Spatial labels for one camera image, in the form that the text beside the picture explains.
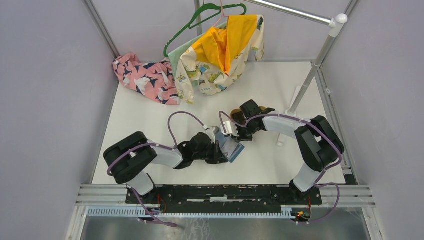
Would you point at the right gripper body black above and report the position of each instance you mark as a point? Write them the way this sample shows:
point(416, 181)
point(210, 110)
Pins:
point(245, 133)

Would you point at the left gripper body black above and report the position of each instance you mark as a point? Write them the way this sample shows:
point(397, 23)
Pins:
point(210, 153)

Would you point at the teal card holder wallet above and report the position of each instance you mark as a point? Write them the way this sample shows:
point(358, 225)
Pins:
point(223, 139)

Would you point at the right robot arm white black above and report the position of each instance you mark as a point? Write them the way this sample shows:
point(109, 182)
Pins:
point(319, 145)

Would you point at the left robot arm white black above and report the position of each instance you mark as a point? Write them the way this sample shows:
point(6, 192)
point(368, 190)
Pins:
point(127, 159)

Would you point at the oval wooden tray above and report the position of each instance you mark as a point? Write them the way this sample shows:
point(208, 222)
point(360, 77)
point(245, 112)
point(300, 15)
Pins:
point(241, 117)

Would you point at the dinosaur print yellow jacket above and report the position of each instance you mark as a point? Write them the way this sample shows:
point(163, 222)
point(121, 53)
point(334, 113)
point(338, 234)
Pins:
point(229, 51)

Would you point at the pink patterned cloth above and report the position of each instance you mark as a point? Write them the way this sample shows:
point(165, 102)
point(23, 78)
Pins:
point(153, 80)

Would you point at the mint green cloth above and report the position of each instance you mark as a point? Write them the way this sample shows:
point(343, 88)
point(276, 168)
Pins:
point(195, 52)

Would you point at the green clothes hanger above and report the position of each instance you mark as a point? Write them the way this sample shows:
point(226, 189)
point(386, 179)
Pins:
point(197, 21)

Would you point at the silver clothes rack pole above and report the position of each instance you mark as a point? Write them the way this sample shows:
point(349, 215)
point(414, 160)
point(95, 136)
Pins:
point(335, 25)

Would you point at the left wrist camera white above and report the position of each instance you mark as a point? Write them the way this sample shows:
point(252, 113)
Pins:
point(211, 132)

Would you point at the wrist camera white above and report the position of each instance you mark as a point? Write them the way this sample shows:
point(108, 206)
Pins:
point(228, 128)
point(211, 132)

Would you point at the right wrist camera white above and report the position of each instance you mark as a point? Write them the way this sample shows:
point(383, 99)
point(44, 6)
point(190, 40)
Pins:
point(228, 128)

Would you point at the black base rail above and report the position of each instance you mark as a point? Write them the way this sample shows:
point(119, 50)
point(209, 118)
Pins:
point(229, 199)

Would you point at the white slotted cable duct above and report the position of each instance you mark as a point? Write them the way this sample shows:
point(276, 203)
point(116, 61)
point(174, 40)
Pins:
point(138, 212)

